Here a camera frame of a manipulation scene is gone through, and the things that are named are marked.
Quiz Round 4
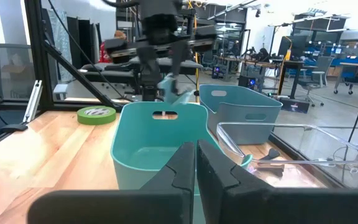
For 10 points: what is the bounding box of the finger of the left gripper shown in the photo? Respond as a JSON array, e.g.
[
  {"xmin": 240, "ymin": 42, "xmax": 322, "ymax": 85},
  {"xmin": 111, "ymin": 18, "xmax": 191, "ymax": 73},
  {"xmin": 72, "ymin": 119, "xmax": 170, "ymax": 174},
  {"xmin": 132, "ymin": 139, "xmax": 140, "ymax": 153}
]
[
  {"xmin": 136, "ymin": 45, "xmax": 162, "ymax": 90},
  {"xmin": 169, "ymin": 39, "xmax": 193, "ymax": 95}
]

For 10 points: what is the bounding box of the teal plastic bin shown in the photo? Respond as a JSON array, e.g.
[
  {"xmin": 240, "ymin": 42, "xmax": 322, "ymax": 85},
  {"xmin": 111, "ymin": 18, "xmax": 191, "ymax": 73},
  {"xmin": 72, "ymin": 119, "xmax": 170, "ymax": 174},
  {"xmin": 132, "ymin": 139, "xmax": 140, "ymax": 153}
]
[{"xmin": 109, "ymin": 101, "xmax": 254, "ymax": 224}]

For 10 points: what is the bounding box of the light blue staple remover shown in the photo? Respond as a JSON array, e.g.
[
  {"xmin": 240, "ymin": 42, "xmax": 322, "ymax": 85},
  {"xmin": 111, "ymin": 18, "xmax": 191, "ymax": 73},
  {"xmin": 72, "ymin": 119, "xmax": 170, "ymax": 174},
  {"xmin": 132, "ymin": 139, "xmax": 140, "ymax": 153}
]
[{"xmin": 157, "ymin": 73, "xmax": 196, "ymax": 105}]

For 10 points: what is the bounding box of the clear plastic container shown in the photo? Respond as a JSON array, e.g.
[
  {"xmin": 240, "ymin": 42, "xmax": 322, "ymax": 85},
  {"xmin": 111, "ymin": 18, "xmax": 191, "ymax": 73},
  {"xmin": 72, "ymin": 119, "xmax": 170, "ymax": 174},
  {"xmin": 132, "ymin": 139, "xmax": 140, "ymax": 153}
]
[{"xmin": 216, "ymin": 121, "xmax": 358, "ymax": 190}]

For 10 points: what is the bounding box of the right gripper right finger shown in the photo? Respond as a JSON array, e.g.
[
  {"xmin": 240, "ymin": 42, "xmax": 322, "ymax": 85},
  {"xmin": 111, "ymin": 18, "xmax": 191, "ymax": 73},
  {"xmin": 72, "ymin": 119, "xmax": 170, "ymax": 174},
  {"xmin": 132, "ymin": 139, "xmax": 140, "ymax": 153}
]
[{"xmin": 196, "ymin": 139, "xmax": 358, "ymax": 224}]

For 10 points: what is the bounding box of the black desk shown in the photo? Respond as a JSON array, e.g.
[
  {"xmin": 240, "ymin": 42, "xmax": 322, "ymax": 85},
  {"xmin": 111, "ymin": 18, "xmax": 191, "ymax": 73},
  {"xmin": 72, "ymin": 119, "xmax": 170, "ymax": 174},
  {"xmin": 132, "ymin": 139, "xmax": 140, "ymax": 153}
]
[{"xmin": 218, "ymin": 54, "xmax": 317, "ymax": 98}]

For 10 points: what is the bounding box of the black monitor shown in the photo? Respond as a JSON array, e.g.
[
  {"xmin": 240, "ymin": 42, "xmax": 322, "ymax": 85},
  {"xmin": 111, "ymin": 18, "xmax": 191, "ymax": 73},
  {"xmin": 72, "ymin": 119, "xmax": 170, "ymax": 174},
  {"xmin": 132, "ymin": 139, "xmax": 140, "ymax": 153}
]
[{"xmin": 277, "ymin": 35, "xmax": 309, "ymax": 60}]

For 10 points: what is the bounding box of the blue-grey plastic bin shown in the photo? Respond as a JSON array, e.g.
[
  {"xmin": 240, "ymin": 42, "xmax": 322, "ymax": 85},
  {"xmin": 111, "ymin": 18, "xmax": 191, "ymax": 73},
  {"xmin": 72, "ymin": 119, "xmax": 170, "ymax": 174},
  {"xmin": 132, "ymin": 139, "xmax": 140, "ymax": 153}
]
[{"xmin": 199, "ymin": 83, "xmax": 283, "ymax": 146}]

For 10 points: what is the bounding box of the white aluminium bracket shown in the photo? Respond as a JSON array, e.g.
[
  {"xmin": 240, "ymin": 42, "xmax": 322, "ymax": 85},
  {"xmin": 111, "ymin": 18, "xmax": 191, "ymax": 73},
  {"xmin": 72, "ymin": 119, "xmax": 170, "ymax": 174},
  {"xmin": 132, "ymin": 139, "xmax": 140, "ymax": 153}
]
[{"xmin": 23, "ymin": 80, "xmax": 43, "ymax": 124}]

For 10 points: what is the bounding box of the green tape roll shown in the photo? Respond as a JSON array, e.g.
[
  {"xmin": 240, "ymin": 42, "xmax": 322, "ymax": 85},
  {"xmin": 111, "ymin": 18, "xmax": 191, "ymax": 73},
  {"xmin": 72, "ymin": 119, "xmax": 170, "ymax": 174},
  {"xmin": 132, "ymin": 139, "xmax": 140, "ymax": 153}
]
[{"xmin": 76, "ymin": 105, "xmax": 117, "ymax": 126}]

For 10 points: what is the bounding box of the black bracket foot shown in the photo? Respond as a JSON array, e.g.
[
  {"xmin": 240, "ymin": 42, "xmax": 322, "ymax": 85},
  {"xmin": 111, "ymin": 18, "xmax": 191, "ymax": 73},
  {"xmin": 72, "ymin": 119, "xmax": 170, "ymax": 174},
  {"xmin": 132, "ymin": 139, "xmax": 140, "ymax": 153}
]
[{"xmin": 0, "ymin": 123, "xmax": 29, "ymax": 133}]

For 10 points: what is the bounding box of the black aluminium rig frame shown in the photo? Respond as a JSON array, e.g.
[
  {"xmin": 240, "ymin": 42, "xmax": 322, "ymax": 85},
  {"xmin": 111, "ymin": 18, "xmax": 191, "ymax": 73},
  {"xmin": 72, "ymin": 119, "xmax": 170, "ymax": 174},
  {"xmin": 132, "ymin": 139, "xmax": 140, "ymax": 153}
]
[{"xmin": 0, "ymin": 0, "xmax": 127, "ymax": 153}]

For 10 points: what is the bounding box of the person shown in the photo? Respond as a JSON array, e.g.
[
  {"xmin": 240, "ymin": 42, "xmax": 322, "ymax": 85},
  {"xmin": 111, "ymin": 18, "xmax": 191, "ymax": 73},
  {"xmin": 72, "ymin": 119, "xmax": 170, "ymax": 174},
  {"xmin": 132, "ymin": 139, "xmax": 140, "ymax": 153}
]
[{"xmin": 99, "ymin": 30, "xmax": 127, "ymax": 64}]

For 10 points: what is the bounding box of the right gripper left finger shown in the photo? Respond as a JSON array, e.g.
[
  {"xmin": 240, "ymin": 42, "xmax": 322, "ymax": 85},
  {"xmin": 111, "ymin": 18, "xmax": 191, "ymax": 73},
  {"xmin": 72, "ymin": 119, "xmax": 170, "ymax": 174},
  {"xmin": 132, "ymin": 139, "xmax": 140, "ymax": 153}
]
[{"xmin": 26, "ymin": 141, "xmax": 196, "ymax": 224}]

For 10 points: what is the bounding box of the grey mesh office chair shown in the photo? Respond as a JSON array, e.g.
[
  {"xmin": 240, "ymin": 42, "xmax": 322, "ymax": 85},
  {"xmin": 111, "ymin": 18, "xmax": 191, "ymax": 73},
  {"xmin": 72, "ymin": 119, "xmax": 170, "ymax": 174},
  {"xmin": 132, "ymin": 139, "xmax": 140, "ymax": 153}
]
[{"xmin": 0, "ymin": 43, "xmax": 37, "ymax": 138}]

